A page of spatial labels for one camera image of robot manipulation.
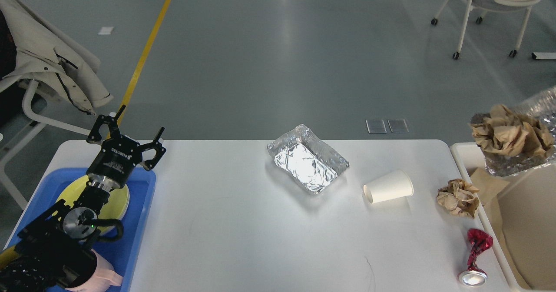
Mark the aluminium foil tray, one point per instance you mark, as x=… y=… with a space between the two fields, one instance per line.
x=309 y=160
x=541 y=106

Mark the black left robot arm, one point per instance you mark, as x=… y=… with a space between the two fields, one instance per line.
x=82 y=233

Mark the beige jacket on chair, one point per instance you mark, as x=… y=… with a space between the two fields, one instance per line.
x=34 y=49

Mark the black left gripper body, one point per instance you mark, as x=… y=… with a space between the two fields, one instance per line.
x=116 y=161

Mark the beige plastic bin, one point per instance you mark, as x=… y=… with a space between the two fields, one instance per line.
x=528 y=206

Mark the brown paper bag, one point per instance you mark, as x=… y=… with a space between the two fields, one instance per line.
x=489 y=188

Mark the white paper cup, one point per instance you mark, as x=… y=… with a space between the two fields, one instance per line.
x=391 y=186

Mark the pale green plate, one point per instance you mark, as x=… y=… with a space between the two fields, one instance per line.
x=126 y=192

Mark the crushed red can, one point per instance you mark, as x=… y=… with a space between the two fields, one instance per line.
x=480 y=241

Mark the pink mug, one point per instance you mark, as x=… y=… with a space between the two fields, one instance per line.
x=103 y=277

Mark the brown paper ball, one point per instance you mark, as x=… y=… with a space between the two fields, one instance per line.
x=460 y=198

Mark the yellow plastic plate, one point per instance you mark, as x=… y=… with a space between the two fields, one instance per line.
x=110 y=210

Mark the teal yellow mug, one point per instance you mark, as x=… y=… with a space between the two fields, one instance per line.
x=7 y=256

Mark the blue plastic tray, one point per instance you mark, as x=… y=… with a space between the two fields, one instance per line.
x=121 y=254

